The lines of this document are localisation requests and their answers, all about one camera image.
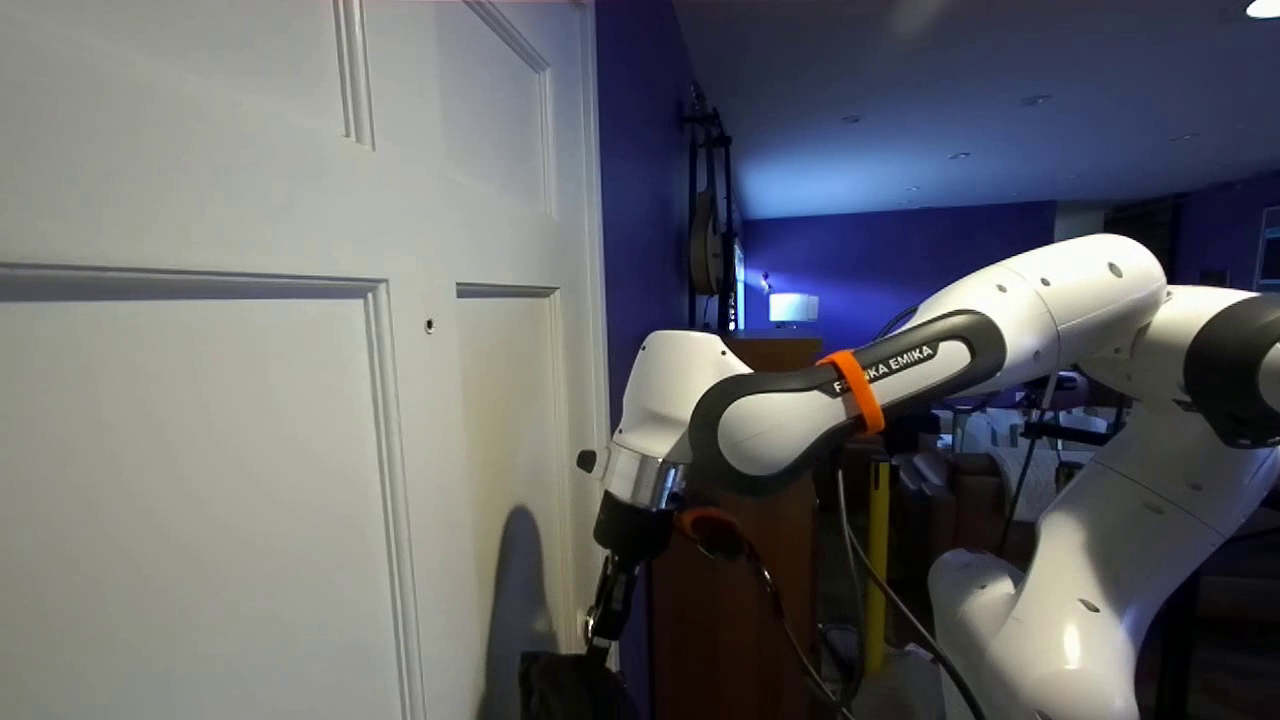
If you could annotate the dark wooden cabinet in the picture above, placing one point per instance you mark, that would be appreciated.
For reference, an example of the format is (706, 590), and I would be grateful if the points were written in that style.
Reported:
(716, 627)

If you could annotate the white panel door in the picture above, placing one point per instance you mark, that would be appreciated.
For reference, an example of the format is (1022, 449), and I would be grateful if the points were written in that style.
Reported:
(303, 300)

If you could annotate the yellow stand post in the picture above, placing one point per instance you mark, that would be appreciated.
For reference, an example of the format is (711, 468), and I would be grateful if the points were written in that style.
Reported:
(876, 570)

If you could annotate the black wall rack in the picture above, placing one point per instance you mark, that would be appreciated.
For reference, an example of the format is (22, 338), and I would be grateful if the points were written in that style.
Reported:
(711, 230)

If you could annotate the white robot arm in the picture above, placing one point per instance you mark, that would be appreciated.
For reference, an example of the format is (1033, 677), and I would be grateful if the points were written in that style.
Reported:
(1063, 633)

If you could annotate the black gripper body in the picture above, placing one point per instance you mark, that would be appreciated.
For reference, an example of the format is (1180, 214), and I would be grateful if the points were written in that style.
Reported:
(614, 602)

